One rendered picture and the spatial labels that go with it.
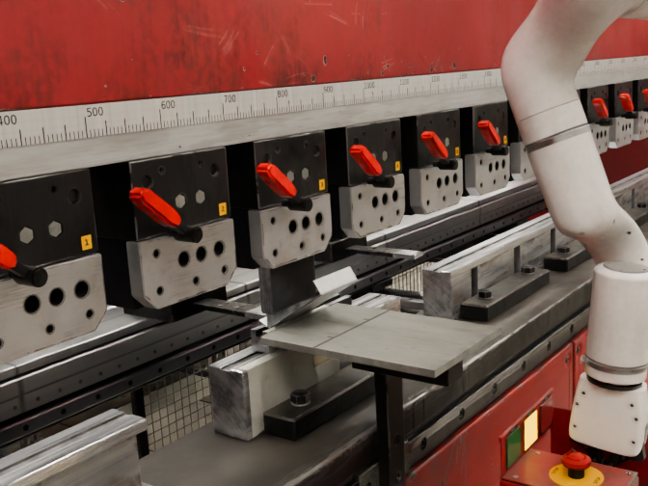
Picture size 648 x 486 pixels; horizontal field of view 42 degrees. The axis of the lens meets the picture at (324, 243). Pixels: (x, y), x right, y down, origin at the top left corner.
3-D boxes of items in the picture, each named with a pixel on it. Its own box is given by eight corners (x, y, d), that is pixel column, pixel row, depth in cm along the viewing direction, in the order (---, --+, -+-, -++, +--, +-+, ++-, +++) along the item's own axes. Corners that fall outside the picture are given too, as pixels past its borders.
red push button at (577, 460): (585, 490, 113) (585, 465, 112) (556, 482, 115) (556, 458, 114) (595, 477, 116) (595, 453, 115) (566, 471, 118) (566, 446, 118)
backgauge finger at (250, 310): (250, 337, 116) (247, 303, 115) (122, 313, 131) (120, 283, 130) (303, 314, 126) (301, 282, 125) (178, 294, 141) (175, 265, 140)
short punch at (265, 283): (273, 329, 115) (268, 260, 113) (262, 327, 116) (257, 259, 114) (316, 310, 123) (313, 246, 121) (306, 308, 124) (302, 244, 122)
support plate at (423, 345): (435, 378, 97) (434, 370, 96) (258, 344, 112) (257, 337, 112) (501, 334, 111) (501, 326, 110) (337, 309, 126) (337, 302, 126)
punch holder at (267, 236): (264, 272, 107) (256, 141, 104) (215, 265, 112) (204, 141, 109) (333, 248, 119) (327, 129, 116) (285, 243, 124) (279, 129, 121)
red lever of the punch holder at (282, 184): (275, 160, 101) (314, 202, 108) (249, 159, 103) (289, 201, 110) (269, 173, 100) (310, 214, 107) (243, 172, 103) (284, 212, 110)
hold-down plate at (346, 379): (295, 442, 109) (293, 420, 108) (262, 433, 112) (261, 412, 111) (413, 368, 132) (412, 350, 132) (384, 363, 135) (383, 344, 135)
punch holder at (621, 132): (615, 148, 217) (616, 83, 214) (582, 148, 222) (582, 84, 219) (633, 142, 229) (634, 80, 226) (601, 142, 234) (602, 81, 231)
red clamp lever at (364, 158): (366, 142, 117) (396, 179, 124) (342, 142, 119) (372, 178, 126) (363, 153, 116) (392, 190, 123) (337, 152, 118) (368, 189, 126)
